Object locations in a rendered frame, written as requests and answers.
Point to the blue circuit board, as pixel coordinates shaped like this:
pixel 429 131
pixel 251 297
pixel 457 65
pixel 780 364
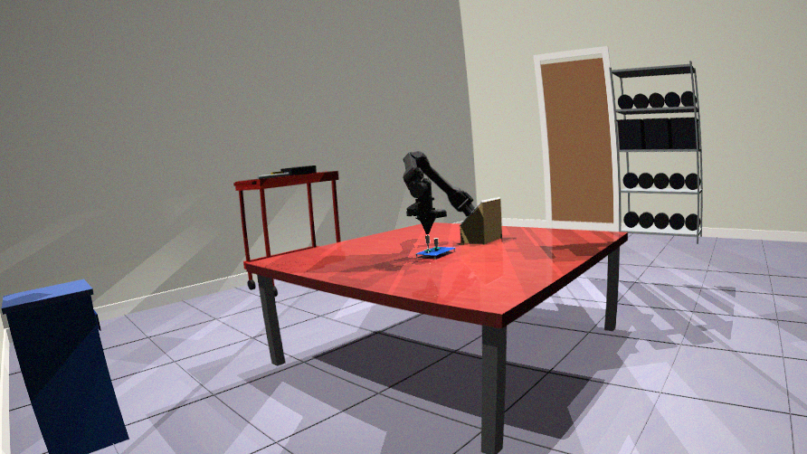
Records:
pixel 434 251

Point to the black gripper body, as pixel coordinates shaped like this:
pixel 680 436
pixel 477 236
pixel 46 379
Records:
pixel 431 212

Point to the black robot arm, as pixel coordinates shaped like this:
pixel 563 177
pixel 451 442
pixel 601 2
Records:
pixel 416 165

